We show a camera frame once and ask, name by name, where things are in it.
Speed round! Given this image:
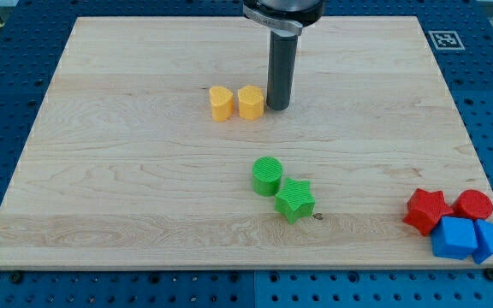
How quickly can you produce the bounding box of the white fiducial marker tag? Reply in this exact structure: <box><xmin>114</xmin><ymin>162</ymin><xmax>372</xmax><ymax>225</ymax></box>
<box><xmin>428</xmin><ymin>30</ymin><xmax>465</xmax><ymax>50</ymax></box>

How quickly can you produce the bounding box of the green cylinder block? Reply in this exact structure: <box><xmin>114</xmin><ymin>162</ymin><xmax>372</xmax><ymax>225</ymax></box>
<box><xmin>252</xmin><ymin>157</ymin><xmax>283</xmax><ymax>197</ymax></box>

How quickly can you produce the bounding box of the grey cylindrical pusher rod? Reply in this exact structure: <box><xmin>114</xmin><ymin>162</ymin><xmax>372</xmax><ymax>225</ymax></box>
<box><xmin>266</xmin><ymin>31</ymin><xmax>298</xmax><ymax>111</ymax></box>

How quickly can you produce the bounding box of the wooden board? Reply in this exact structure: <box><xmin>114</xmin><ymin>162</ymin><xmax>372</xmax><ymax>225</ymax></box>
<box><xmin>0</xmin><ymin>16</ymin><xmax>490</xmax><ymax>271</ymax></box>

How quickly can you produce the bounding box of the green star block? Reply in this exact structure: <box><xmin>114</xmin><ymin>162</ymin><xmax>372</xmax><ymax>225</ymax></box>
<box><xmin>275</xmin><ymin>178</ymin><xmax>316</xmax><ymax>224</ymax></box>

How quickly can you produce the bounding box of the red star block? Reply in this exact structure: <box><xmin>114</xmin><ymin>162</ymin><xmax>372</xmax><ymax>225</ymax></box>
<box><xmin>403</xmin><ymin>188</ymin><xmax>454</xmax><ymax>236</ymax></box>

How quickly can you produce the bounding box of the red cylinder block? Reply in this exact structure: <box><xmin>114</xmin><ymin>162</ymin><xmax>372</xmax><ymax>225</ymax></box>
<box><xmin>453</xmin><ymin>190</ymin><xmax>493</xmax><ymax>220</ymax></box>

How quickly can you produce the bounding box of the yellow hexagon block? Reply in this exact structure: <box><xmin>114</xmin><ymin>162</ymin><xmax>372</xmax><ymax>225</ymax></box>
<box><xmin>237</xmin><ymin>85</ymin><xmax>264</xmax><ymax>121</ymax></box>

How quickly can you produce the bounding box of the blue triangle block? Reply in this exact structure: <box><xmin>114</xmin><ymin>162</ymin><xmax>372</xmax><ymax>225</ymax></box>
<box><xmin>472</xmin><ymin>219</ymin><xmax>493</xmax><ymax>264</ymax></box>

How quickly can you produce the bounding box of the blue cube block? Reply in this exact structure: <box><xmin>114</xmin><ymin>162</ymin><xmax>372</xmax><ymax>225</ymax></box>
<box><xmin>431</xmin><ymin>216</ymin><xmax>478</xmax><ymax>260</ymax></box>

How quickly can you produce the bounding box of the yellow heart block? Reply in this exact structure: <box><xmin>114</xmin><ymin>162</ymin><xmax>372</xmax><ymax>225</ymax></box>
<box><xmin>209</xmin><ymin>86</ymin><xmax>234</xmax><ymax>121</ymax></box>

